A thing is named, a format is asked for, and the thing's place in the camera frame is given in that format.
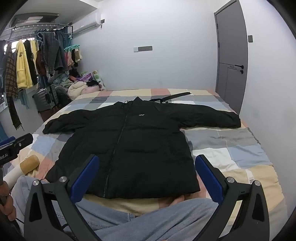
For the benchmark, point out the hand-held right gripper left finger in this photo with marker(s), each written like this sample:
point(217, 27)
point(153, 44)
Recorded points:
point(86, 178)

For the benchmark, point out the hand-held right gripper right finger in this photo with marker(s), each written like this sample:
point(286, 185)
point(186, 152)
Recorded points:
point(208, 178)

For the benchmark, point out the black puffer jacket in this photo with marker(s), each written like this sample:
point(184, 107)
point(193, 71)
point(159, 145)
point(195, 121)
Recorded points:
point(143, 143)

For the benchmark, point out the pile of mixed clothes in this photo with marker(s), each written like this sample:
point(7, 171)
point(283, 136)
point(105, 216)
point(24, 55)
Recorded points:
point(67, 80)

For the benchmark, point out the person's left hand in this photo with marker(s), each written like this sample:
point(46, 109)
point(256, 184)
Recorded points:
point(8, 204)

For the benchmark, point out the blue curtain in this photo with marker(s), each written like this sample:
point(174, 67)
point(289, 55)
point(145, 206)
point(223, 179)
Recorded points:
point(2, 132)

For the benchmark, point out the yellow and white cylinder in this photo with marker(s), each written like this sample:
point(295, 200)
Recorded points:
point(29, 164)

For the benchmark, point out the checkered bed sheet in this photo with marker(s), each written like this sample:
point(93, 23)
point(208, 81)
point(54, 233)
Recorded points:
point(242, 150)

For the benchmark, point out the teal hanging cloth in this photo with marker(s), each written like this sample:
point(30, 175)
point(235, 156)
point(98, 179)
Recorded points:
point(23, 98)

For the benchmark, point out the grey suitcase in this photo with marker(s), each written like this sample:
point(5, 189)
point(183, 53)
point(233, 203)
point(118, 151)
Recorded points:
point(45, 98)

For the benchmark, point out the brown plaid scarf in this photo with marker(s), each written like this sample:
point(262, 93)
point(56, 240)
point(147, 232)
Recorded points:
point(11, 81)

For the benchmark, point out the person's legs in jeans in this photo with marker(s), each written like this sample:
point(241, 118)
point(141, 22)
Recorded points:
point(150, 220)

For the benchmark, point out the yellow fleece jacket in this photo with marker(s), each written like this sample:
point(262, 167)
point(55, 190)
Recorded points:
point(22, 67)

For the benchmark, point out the cream plush cloth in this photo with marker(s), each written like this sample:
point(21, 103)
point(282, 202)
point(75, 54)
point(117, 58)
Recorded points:
point(76, 90)

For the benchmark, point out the black belt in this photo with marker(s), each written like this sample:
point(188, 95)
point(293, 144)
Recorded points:
point(175, 95)

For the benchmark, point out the white green-dotted bag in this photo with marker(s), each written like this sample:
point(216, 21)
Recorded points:
point(98, 77)

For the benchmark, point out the dark grey hanging jacket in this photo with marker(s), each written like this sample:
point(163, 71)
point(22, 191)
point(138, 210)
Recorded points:
point(52, 51)

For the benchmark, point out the green clip hanger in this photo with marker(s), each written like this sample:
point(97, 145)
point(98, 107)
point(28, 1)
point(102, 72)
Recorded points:
point(72, 47)

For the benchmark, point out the ceiling drying rack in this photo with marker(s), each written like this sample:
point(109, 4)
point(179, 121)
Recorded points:
point(34, 19)

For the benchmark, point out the grey door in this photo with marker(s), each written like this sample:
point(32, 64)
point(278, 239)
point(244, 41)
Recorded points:
point(231, 46)

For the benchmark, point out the white air conditioner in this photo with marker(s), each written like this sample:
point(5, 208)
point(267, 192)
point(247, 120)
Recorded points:
point(85, 23)

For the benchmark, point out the grey wall switch panel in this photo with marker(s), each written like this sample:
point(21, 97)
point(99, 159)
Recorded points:
point(144, 48)

